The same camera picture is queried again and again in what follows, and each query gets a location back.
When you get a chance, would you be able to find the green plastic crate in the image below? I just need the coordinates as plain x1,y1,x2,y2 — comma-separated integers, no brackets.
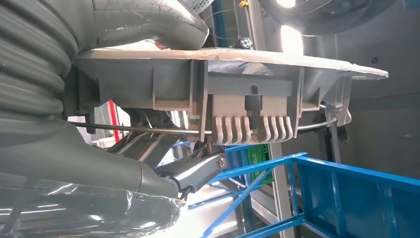
246,144,275,184

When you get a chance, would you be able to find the red barrier belt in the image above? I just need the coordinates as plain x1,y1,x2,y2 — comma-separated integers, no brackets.
107,100,121,142

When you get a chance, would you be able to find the blue metal shelf rack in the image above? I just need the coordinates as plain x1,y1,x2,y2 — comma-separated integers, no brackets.
188,144,420,238

